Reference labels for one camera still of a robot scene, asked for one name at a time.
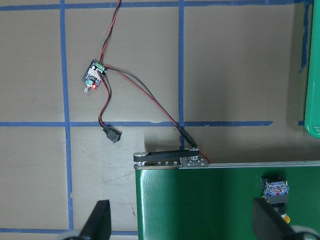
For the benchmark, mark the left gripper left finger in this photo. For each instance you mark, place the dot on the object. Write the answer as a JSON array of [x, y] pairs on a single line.
[[98, 226]]

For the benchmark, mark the green conveyor belt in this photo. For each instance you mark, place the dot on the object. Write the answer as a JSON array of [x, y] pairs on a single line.
[[182, 196]]

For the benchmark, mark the small red circuit board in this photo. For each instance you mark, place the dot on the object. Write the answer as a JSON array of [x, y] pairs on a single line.
[[94, 75]]

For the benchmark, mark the green plastic tray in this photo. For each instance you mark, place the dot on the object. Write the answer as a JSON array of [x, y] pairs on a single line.
[[312, 105]]

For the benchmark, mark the yellow push button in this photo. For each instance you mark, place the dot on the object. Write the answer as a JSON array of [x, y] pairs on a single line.
[[275, 190]]

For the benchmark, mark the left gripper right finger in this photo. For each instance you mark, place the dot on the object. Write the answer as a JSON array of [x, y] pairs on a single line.
[[267, 224]]

